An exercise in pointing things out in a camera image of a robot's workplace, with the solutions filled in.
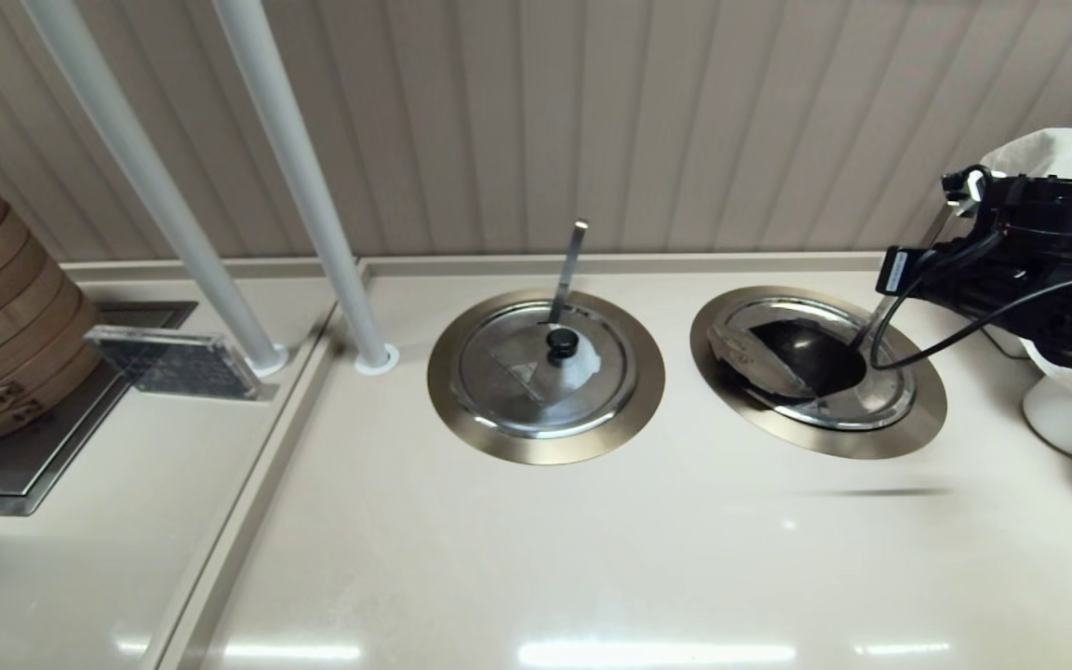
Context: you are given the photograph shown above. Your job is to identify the white metal pole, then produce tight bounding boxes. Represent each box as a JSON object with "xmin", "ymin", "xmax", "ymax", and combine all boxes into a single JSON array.
[
  {"xmin": 213, "ymin": 0, "xmax": 390, "ymax": 366},
  {"xmin": 22, "ymin": 0, "xmax": 286, "ymax": 369}
]

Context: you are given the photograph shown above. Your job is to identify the steel hinged lid black knob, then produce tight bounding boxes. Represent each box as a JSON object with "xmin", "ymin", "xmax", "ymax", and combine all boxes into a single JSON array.
[
  {"xmin": 709, "ymin": 298, "xmax": 917, "ymax": 434},
  {"xmin": 450, "ymin": 302, "xmax": 637, "ymax": 440}
]

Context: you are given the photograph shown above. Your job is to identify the bamboo steamer stack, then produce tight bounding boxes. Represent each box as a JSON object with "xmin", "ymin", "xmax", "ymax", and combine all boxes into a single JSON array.
[{"xmin": 0, "ymin": 164, "xmax": 104, "ymax": 460}]

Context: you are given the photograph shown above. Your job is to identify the clear acrylic sign holder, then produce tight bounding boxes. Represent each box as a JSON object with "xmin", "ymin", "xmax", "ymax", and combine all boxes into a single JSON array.
[{"xmin": 85, "ymin": 324, "xmax": 279, "ymax": 403}]

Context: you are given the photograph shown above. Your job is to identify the dark soup pot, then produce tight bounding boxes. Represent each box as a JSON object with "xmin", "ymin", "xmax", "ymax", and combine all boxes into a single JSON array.
[{"xmin": 748, "ymin": 319, "xmax": 869, "ymax": 399}]

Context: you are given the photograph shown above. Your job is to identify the white round base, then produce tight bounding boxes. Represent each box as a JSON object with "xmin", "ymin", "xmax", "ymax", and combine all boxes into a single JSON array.
[{"xmin": 1022, "ymin": 377, "xmax": 1072, "ymax": 463}]

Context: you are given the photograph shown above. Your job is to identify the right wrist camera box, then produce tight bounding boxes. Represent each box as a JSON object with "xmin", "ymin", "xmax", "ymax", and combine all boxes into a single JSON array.
[{"xmin": 878, "ymin": 244, "xmax": 930, "ymax": 299}]

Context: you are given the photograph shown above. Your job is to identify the white pole base flange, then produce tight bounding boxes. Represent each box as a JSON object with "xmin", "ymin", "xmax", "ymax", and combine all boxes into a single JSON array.
[
  {"xmin": 354, "ymin": 342, "xmax": 401, "ymax": 378},
  {"xmin": 250, "ymin": 342, "xmax": 291, "ymax": 379}
]

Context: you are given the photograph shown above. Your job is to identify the steel ladle handle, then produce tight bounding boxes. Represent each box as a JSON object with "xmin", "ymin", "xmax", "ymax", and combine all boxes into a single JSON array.
[
  {"xmin": 548, "ymin": 220, "xmax": 591, "ymax": 328},
  {"xmin": 852, "ymin": 207, "xmax": 956, "ymax": 353}
]

